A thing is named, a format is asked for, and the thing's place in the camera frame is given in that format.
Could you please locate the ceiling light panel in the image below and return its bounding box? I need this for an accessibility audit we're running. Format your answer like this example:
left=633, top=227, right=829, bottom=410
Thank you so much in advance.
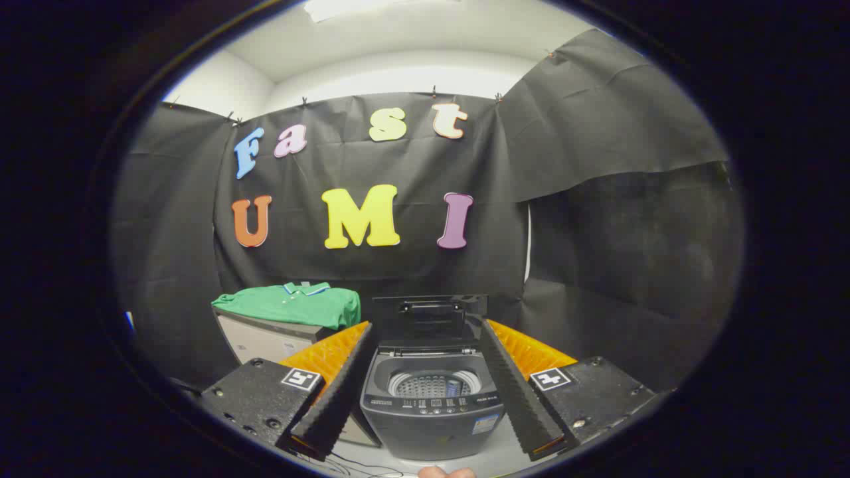
left=304, top=0, right=399, bottom=22

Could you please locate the grey cabinet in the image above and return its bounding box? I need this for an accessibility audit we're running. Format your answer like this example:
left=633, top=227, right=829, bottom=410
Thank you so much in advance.
left=214, top=311, right=383, bottom=447

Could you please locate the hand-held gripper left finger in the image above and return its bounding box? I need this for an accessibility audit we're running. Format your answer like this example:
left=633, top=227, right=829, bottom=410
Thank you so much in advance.
left=199, top=321, right=374, bottom=462

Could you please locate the black backdrop cloth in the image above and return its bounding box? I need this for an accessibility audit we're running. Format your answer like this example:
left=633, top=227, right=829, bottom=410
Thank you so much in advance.
left=110, top=30, right=744, bottom=399

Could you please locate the grey washing machine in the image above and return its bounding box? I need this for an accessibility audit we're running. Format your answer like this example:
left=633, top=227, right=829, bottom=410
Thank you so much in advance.
left=360, top=345, right=507, bottom=461

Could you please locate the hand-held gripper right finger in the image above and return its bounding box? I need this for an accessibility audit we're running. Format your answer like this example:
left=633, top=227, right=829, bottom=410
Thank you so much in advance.
left=478, top=319, right=658, bottom=462

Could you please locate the green polo shirt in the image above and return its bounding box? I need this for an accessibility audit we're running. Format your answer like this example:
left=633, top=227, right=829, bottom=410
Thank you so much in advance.
left=211, top=281, right=363, bottom=331

